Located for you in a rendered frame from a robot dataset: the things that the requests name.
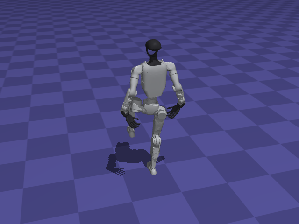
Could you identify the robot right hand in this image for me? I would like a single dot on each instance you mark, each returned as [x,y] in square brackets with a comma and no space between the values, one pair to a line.
[174,111]

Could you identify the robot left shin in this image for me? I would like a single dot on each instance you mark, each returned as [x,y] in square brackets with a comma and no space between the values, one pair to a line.
[133,115]

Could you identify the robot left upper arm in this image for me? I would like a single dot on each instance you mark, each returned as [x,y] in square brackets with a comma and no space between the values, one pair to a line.
[135,72]

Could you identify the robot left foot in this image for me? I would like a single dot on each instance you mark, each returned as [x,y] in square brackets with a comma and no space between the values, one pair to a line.
[131,133]

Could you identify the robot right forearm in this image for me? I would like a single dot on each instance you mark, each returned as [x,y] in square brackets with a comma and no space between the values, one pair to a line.
[180,96]

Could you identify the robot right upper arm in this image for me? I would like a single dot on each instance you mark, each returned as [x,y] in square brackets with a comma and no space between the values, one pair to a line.
[174,76]

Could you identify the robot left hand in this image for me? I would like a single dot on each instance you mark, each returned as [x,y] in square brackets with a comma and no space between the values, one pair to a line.
[130,120]

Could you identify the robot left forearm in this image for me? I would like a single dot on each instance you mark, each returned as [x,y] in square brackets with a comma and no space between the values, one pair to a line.
[126,103]

